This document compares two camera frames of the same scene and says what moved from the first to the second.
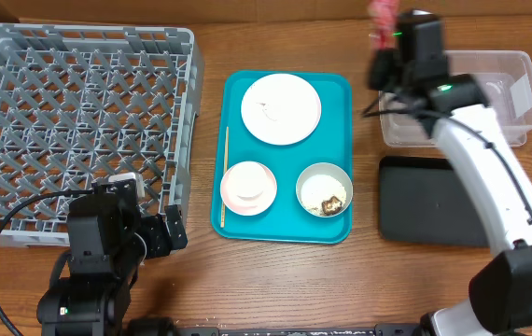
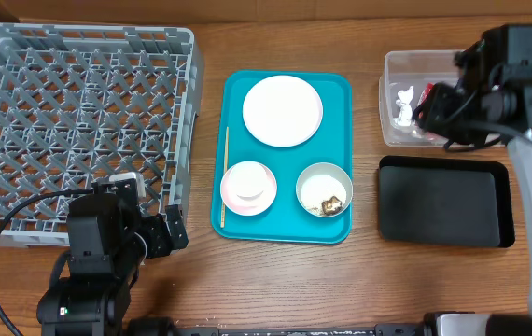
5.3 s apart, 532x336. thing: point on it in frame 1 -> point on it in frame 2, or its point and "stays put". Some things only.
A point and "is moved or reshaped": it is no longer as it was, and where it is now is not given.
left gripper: x=161 y=244 stays put
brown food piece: x=331 y=206 stays put
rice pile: x=318 y=189 stays put
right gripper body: x=383 y=65 -> x=434 y=113
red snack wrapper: x=384 y=18 is moved or reshaped
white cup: x=248 y=186 stays put
